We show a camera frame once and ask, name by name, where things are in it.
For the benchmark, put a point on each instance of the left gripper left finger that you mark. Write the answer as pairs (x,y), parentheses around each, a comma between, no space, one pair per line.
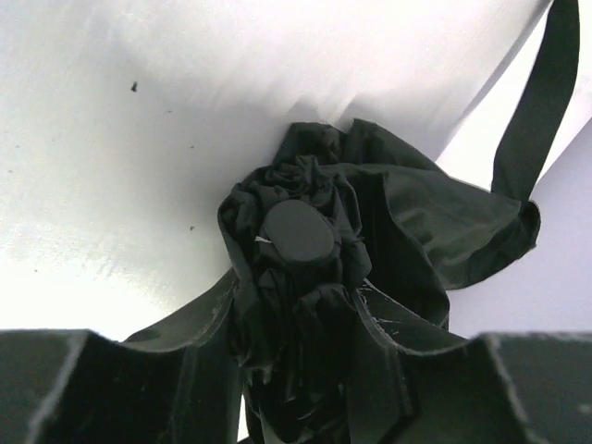
(172,382)

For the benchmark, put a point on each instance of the black folding umbrella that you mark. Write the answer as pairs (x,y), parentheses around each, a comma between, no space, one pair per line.
(347,245)

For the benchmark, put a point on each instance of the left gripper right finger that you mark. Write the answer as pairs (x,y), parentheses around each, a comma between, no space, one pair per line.
(462,388)

